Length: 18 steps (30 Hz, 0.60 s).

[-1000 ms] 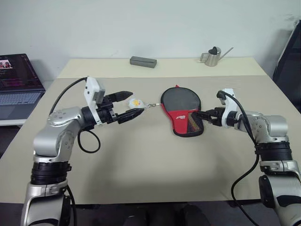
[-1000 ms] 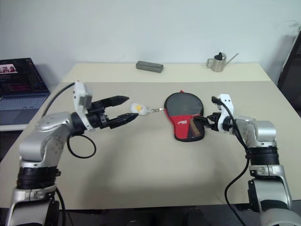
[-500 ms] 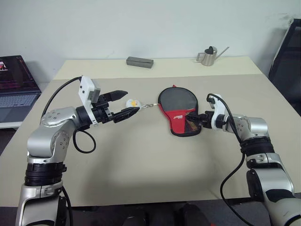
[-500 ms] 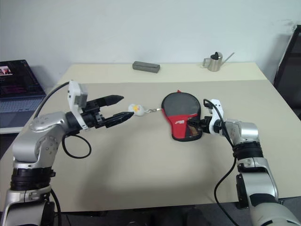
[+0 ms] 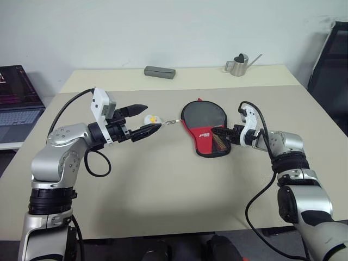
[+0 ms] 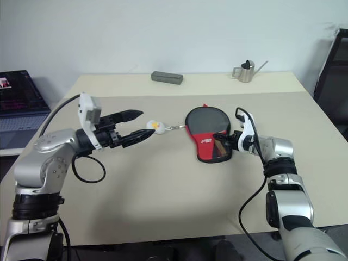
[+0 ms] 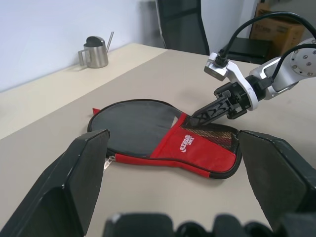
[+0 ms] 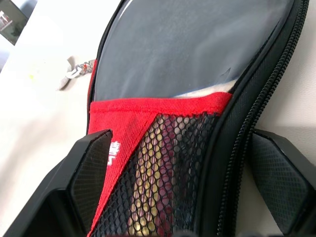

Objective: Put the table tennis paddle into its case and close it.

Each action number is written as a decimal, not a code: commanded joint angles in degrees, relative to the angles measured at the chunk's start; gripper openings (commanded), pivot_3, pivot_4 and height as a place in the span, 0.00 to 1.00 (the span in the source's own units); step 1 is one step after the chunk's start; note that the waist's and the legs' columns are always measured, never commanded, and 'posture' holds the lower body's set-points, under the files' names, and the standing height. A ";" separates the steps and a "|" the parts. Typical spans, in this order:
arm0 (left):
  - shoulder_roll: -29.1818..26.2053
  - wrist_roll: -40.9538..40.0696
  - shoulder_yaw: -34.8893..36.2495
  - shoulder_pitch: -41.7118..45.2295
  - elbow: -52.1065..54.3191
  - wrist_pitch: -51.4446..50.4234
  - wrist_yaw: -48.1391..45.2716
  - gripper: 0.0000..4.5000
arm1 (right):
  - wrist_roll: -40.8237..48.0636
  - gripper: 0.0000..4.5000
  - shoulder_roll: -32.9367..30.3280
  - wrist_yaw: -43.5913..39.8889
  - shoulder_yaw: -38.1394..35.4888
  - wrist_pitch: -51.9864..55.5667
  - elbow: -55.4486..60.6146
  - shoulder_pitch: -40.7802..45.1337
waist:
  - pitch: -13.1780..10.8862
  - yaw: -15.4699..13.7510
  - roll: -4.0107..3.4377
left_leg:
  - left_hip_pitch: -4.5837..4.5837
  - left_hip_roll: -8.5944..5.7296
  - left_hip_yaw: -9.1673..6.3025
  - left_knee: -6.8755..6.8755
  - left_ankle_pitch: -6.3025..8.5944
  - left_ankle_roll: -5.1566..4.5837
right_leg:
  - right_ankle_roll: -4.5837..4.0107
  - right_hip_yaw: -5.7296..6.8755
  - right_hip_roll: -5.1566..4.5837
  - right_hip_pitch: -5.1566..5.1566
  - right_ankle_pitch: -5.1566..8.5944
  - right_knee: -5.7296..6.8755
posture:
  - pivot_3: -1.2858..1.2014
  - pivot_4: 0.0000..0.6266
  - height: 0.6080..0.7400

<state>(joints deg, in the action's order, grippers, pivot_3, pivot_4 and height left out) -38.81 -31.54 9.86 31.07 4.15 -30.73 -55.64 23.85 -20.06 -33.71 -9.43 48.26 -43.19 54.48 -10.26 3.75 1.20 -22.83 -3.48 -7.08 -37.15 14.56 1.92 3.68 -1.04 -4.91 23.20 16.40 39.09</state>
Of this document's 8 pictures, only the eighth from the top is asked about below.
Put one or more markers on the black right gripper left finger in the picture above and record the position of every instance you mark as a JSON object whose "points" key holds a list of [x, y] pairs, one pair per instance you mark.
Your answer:
{"points": [[61, 192]]}

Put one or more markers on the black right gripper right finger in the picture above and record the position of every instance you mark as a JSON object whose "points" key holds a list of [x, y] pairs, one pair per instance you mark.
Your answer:
{"points": [[286, 177]]}

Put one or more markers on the black red paddle case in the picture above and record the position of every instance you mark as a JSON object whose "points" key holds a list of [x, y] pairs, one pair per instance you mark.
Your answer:
{"points": [[160, 108]]}

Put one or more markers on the black rubber table tennis paddle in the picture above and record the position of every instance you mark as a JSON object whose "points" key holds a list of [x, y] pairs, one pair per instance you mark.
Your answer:
{"points": [[172, 49]]}

